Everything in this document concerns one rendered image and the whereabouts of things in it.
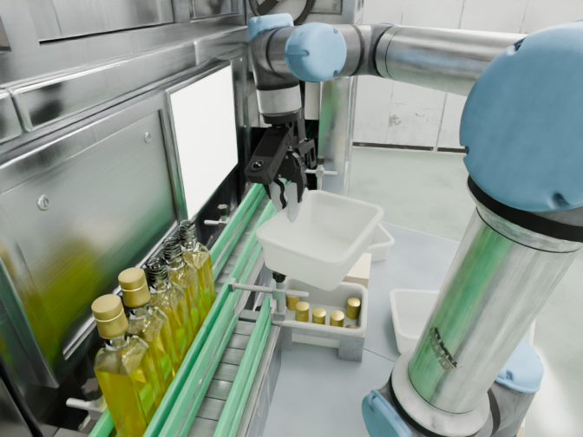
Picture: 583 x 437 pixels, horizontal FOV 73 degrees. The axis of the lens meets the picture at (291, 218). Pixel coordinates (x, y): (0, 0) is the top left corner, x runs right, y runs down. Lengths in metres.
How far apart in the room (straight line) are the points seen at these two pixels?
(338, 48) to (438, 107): 3.82
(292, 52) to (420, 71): 0.17
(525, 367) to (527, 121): 0.41
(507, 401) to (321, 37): 0.54
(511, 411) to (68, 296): 0.65
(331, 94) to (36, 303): 1.16
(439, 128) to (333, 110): 3.03
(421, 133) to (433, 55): 3.89
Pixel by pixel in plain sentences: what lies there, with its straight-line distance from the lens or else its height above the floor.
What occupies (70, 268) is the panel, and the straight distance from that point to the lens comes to 0.69.
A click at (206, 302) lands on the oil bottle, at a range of 0.79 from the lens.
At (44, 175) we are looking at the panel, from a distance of 0.63.
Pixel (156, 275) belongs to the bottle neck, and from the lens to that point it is 0.63.
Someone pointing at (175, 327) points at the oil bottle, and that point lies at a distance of 0.68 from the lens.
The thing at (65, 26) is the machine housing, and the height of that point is 1.45.
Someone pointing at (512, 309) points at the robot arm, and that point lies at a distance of 0.40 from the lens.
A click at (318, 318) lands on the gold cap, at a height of 0.81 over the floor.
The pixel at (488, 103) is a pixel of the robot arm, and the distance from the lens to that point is 0.32.
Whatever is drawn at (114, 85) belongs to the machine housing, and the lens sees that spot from 0.76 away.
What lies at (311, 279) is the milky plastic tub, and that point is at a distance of 0.68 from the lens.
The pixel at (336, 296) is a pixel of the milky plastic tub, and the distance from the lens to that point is 1.07.
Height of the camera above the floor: 1.50
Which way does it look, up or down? 30 degrees down
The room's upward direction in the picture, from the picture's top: straight up
